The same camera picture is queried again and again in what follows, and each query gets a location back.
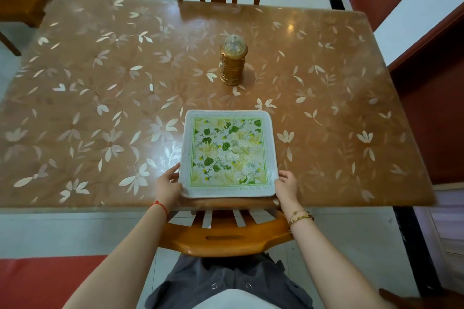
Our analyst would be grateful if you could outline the person's right hand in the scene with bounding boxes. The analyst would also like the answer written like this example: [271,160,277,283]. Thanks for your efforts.
[274,170,299,211]

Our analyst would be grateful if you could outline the person's left hand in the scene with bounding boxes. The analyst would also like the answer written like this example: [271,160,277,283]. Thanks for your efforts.
[155,163,183,212]

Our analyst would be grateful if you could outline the green floral cloth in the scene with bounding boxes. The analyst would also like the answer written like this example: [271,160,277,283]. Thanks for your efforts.
[179,110,279,199]

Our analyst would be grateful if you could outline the person's right forearm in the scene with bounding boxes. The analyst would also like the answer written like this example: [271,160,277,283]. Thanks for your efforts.
[281,205,397,309]

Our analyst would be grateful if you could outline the person's left forearm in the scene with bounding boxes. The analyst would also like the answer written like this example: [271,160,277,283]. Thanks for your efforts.
[62,204,171,309]

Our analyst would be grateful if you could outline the wooden chair with curved backrest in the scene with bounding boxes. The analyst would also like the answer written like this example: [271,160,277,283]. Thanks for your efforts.
[158,207,294,258]

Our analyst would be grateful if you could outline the floral clear plastic table cover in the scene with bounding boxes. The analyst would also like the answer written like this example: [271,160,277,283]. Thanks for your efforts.
[0,0,436,210]

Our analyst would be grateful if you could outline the grey shorts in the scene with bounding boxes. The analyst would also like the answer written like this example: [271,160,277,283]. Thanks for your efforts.
[145,252,314,309]

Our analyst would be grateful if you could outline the golden lantern with clear dome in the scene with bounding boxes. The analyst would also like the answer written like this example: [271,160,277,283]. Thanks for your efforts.
[219,34,249,86]

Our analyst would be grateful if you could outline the white shirt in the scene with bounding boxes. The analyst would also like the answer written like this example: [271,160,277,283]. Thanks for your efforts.
[192,288,282,309]

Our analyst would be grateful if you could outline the red floor mat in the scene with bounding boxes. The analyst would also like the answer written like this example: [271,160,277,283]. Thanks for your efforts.
[0,255,109,309]

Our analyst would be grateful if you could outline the white cabinet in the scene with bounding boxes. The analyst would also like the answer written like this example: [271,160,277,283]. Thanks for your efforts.
[413,182,464,295]

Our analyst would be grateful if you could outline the red string bracelet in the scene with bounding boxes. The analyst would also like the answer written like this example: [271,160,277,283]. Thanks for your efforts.
[150,200,169,221]

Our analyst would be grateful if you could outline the gold bangle bracelet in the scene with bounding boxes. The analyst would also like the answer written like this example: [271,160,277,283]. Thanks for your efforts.
[288,214,315,228]

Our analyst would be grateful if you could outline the reddish brown wooden door frame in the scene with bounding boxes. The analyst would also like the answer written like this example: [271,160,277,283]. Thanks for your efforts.
[339,0,464,185]

